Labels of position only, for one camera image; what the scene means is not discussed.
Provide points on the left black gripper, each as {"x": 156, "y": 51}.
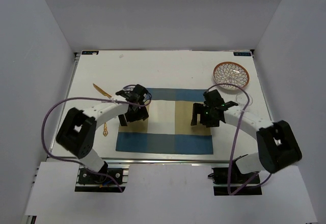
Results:
{"x": 141, "y": 114}

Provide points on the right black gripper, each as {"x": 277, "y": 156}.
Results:
{"x": 199, "y": 108}

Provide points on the blue and tan placemat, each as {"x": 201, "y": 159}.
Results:
{"x": 168, "y": 128}

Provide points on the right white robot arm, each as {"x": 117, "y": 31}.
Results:
{"x": 277, "y": 146}

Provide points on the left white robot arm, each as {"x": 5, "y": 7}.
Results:
{"x": 77, "y": 132}

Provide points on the gold fork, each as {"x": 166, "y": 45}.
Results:
{"x": 105, "y": 130}

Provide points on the gold knife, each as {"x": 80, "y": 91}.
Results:
{"x": 101, "y": 91}

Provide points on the clear drinking glass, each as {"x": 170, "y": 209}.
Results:
{"x": 242, "y": 99}

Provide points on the patterned ceramic plate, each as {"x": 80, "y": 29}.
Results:
{"x": 231, "y": 73}

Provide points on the right blue table label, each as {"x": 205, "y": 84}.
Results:
{"x": 242, "y": 54}

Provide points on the blue table label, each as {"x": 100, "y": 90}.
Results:
{"x": 90, "y": 52}
{"x": 242, "y": 54}

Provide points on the left blue table label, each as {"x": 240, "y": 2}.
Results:
{"x": 90, "y": 52}

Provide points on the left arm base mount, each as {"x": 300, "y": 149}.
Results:
{"x": 88, "y": 182}

